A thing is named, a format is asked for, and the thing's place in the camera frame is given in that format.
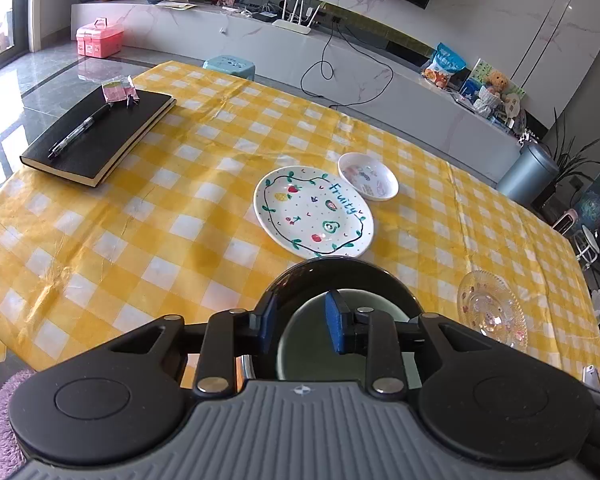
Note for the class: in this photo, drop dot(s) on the round hand fan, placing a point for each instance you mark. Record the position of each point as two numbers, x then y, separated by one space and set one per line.
512 106

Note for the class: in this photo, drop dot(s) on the black binder clip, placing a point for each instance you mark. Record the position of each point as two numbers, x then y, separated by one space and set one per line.
131 100

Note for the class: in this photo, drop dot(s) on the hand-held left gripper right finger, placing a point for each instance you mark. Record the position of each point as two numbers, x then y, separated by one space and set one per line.
336 325

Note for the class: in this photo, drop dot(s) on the purple shaggy rug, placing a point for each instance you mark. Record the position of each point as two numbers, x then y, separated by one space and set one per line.
10 410

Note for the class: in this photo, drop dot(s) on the white round stool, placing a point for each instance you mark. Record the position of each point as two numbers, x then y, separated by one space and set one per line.
591 245

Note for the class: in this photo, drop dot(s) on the grey blue trash can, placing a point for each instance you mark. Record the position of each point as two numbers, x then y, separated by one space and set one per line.
527 175

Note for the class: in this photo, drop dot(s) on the paper sheet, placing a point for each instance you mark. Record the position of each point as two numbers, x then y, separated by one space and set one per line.
175 6

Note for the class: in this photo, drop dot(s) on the light blue plastic stool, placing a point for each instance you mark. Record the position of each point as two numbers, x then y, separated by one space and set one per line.
229 66

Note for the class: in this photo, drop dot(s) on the small white dish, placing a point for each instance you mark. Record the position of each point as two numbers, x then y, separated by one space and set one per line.
367 175

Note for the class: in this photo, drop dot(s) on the blue snack bag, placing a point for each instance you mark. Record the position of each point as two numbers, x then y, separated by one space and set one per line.
442 65

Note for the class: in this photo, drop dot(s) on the black pen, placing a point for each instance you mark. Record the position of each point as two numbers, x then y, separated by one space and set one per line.
80 131

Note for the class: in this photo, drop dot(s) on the potted long leaf plant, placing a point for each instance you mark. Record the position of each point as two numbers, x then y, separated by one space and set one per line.
572 160

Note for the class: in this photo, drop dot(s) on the teddy bear toy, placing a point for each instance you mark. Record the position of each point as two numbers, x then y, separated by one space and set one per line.
495 87

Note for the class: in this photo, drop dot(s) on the blue water bottle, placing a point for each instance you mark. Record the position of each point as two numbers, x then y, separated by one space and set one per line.
592 210

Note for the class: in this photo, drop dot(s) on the pink storage box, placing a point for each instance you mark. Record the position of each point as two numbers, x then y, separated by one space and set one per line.
99 40

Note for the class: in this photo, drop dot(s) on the black notebook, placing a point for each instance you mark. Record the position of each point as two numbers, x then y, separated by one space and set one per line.
115 135

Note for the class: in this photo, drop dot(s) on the smartphone on stand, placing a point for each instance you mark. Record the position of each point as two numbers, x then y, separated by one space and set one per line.
591 376

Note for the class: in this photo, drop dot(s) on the pink sticky note pack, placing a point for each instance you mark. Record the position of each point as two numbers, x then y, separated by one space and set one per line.
115 91

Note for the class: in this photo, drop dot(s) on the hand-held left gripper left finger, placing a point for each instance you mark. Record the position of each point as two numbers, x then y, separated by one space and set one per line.
269 330

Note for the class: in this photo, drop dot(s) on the white fruit print plate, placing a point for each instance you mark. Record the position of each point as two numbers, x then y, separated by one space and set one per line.
305 220

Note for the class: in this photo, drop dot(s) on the pink space heater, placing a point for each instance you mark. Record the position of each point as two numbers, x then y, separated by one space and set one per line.
566 221

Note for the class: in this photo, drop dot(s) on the green picture board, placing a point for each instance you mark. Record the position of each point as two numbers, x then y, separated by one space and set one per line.
477 72

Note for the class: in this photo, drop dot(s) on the white tv cabinet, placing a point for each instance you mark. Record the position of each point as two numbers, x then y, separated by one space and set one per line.
280 60

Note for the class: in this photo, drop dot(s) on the blue steel bowl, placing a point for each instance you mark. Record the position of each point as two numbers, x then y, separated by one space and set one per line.
345 272

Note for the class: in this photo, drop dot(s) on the white router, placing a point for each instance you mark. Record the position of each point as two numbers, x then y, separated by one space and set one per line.
292 26

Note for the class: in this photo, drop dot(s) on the green ceramic bowl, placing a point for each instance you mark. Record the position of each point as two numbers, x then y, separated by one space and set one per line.
305 355

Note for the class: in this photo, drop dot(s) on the yellow checked tablecloth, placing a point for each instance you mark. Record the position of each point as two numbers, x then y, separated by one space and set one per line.
180 210

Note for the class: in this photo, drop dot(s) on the clear glass plate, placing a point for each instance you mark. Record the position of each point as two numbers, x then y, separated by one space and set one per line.
490 310

